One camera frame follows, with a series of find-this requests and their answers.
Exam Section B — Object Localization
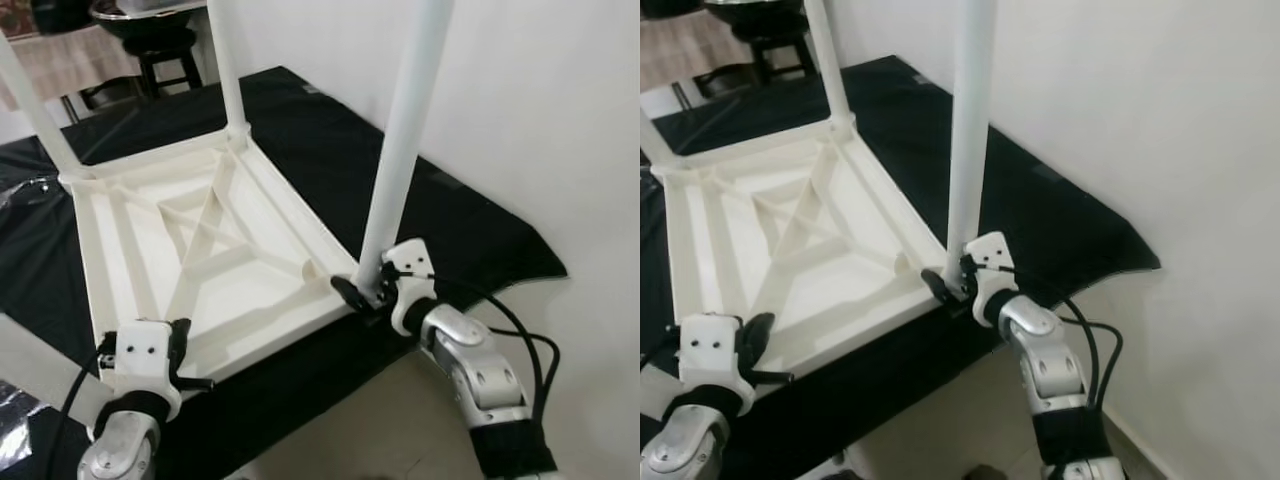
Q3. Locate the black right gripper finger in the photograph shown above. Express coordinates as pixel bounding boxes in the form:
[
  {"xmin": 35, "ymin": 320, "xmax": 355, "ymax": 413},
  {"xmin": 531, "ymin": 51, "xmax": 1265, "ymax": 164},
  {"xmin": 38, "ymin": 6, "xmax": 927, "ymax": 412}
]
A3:
[
  {"xmin": 920, "ymin": 268, "xmax": 960, "ymax": 307},
  {"xmin": 330, "ymin": 277, "xmax": 373, "ymax": 314}
]

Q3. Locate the white plastic table top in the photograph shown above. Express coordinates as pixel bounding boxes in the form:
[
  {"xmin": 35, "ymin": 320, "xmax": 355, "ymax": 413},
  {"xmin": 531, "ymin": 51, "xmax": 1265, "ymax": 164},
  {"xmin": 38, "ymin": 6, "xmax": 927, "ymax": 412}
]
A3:
[
  {"xmin": 648, "ymin": 120, "xmax": 953, "ymax": 377},
  {"xmin": 60, "ymin": 130, "xmax": 363, "ymax": 387}
]

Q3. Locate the black tablecloth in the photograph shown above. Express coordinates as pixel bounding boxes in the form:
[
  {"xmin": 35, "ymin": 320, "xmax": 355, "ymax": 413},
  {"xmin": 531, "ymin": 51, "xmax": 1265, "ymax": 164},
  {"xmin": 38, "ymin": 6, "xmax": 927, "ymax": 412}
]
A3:
[
  {"xmin": 0, "ymin": 65, "xmax": 569, "ymax": 480},
  {"xmin": 640, "ymin": 55, "xmax": 1163, "ymax": 480}
]

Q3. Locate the clear tape patch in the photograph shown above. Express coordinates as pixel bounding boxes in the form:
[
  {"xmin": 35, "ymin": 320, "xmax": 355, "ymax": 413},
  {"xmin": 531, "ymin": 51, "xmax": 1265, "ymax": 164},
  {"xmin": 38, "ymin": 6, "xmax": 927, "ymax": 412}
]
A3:
[
  {"xmin": 0, "ymin": 380, "xmax": 47, "ymax": 473},
  {"xmin": 0, "ymin": 174, "xmax": 57, "ymax": 212}
]

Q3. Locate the black round stool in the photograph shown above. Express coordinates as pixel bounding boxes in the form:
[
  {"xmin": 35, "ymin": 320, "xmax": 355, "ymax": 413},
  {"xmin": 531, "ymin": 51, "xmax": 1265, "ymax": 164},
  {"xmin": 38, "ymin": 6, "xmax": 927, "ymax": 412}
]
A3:
[
  {"xmin": 748, "ymin": 28, "xmax": 818, "ymax": 87},
  {"xmin": 123, "ymin": 30, "xmax": 207, "ymax": 101}
]

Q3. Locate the pink cloth covered table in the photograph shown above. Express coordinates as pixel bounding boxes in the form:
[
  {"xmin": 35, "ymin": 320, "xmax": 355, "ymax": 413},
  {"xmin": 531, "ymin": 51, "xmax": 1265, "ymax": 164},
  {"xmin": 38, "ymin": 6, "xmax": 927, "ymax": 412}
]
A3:
[
  {"xmin": 640, "ymin": 10, "xmax": 748, "ymax": 93},
  {"xmin": 0, "ymin": 25, "xmax": 143, "ymax": 108}
]

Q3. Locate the black wok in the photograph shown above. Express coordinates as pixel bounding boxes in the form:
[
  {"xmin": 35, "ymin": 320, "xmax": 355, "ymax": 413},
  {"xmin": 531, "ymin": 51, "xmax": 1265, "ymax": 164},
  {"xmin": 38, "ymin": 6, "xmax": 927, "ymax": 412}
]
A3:
[
  {"xmin": 90, "ymin": 0, "xmax": 213, "ymax": 43},
  {"xmin": 705, "ymin": 0, "xmax": 813, "ymax": 33}
]

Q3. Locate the dark bag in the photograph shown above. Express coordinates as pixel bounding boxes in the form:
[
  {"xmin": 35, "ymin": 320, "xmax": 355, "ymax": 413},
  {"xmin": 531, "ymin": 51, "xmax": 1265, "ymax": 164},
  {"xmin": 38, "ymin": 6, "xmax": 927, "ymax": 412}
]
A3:
[
  {"xmin": 30, "ymin": 0, "xmax": 97, "ymax": 37},
  {"xmin": 640, "ymin": 0, "xmax": 703, "ymax": 20}
]

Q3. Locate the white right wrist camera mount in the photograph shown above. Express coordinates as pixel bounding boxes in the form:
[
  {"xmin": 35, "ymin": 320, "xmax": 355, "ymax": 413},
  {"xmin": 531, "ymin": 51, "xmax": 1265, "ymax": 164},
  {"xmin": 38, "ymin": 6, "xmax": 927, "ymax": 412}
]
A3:
[
  {"xmin": 382, "ymin": 238, "xmax": 439, "ymax": 337},
  {"xmin": 961, "ymin": 231, "xmax": 1020, "ymax": 327}
]

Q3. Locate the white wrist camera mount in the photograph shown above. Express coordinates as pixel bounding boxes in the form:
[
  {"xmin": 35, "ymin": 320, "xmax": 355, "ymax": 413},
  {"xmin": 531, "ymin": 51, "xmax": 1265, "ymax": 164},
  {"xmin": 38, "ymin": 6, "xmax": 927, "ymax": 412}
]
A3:
[
  {"xmin": 100, "ymin": 319, "xmax": 184, "ymax": 422},
  {"xmin": 961, "ymin": 231, "xmax": 1020, "ymax": 327},
  {"xmin": 382, "ymin": 238, "xmax": 439, "ymax": 337},
  {"xmin": 677, "ymin": 312, "xmax": 758, "ymax": 414}
]

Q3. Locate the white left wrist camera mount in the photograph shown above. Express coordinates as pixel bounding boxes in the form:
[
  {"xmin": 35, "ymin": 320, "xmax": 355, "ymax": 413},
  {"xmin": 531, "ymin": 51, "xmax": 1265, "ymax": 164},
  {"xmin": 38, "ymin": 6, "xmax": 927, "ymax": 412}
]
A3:
[
  {"xmin": 677, "ymin": 312, "xmax": 758, "ymax": 414},
  {"xmin": 100, "ymin": 319, "xmax": 184, "ymax": 422}
]

